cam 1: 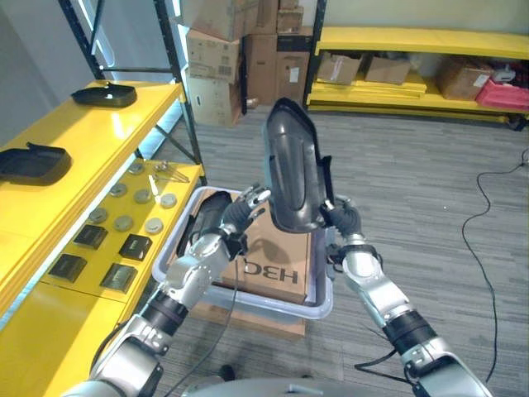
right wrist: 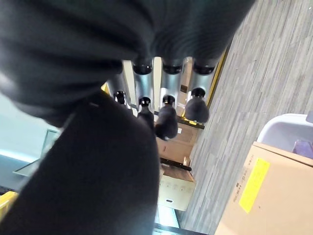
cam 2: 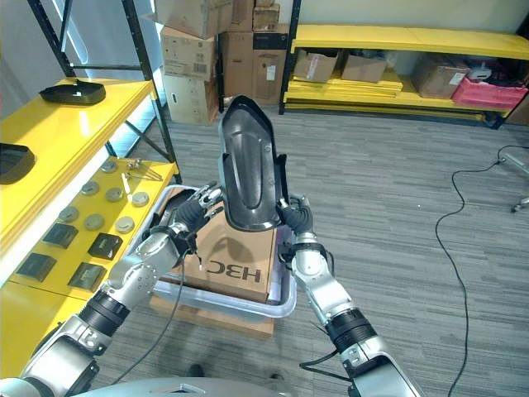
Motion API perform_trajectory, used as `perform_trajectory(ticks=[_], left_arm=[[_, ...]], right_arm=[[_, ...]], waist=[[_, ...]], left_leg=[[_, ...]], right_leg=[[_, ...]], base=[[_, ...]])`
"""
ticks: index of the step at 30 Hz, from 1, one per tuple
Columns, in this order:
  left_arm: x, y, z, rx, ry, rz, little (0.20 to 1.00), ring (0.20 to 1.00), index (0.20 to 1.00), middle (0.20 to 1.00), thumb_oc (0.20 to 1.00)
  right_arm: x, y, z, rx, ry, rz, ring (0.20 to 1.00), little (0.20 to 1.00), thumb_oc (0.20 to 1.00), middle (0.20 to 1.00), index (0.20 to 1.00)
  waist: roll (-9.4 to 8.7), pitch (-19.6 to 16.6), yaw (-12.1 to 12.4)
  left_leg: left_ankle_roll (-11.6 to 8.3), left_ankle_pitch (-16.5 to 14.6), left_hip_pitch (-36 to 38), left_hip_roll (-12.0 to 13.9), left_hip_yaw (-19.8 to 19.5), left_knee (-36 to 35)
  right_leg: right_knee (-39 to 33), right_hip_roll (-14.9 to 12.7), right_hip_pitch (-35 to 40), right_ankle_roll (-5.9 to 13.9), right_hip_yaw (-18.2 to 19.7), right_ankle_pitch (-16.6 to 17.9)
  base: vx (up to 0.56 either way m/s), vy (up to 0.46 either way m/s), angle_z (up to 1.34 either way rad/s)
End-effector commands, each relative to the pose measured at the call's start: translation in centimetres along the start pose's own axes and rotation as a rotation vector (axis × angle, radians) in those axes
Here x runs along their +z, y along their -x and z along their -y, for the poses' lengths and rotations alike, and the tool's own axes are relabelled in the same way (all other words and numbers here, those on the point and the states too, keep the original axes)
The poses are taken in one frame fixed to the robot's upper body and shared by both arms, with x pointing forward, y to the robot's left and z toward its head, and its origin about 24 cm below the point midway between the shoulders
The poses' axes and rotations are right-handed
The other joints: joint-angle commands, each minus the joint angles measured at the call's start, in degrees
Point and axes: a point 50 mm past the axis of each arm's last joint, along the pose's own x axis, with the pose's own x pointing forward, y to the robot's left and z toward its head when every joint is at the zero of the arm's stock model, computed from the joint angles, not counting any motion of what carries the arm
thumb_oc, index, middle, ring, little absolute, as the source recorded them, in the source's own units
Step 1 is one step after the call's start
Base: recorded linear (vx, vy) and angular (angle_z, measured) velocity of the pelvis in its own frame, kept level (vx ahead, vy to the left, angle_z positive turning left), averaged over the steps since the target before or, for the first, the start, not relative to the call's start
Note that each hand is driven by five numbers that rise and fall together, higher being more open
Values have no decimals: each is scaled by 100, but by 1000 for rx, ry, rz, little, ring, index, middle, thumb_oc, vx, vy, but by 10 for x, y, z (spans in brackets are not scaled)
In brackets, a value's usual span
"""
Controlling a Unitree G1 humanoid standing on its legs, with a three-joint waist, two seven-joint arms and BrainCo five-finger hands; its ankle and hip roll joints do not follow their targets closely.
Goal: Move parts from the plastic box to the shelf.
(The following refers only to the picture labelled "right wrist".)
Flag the grey plastic box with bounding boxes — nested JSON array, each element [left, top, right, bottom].
[[258, 113, 313, 160]]

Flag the yellow shelf with black beams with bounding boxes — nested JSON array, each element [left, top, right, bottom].
[[101, 44, 230, 172]]

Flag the right robot hand black cloth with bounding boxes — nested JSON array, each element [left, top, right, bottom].
[[0, 0, 257, 142]]

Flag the white carton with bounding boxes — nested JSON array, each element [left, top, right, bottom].
[[121, 57, 164, 117]]

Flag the yellow shelf frame piece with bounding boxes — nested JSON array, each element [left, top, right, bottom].
[[0, 190, 20, 222]]

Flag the brown cardboard box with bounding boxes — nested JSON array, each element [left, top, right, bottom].
[[156, 121, 199, 167]]

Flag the black sole-shaped part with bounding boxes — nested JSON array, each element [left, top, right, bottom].
[[0, 94, 161, 235]]

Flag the purple item in plastic box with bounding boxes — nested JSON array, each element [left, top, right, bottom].
[[292, 139, 313, 160]]

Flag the grey framed glass panel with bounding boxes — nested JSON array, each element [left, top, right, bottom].
[[12, 129, 62, 177]]

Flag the pale cardboard box with handle slot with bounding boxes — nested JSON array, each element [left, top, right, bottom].
[[157, 167, 197, 212]]

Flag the tan carton with dark label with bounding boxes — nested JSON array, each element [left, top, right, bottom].
[[176, 56, 194, 117]]

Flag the cardboard box with yellow label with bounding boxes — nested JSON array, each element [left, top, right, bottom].
[[214, 141, 313, 235]]

